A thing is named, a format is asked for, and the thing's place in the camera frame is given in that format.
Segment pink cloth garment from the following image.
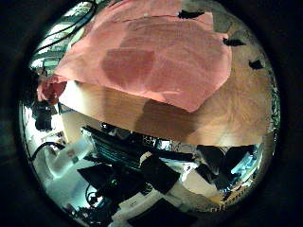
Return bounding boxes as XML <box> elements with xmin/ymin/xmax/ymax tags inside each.
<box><xmin>37</xmin><ymin>0</ymin><xmax>233</xmax><ymax>114</ymax></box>

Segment black office chair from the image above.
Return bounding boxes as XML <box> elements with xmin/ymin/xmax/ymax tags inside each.
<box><xmin>194</xmin><ymin>144</ymin><xmax>258</xmax><ymax>191</ymax></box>

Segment computer rack with blue lights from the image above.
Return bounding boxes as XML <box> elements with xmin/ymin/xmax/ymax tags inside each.
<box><xmin>80</xmin><ymin>125</ymin><xmax>194</xmax><ymax>168</ymax></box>

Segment black fabric cover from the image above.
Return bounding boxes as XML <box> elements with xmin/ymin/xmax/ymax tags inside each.
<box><xmin>77</xmin><ymin>153</ymin><xmax>182</xmax><ymax>204</ymax></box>

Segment long black overhead cable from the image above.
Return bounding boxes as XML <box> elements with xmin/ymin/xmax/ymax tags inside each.
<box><xmin>33</xmin><ymin>0</ymin><xmax>98</xmax><ymax>55</ymax></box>

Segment black camera on stand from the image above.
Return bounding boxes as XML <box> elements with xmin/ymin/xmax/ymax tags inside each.
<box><xmin>32</xmin><ymin>99</ymin><xmax>54</xmax><ymax>132</ymax></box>

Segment black looped cable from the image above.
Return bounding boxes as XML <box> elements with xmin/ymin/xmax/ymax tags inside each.
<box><xmin>30</xmin><ymin>141</ymin><xmax>66</xmax><ymax>163</ymax></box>

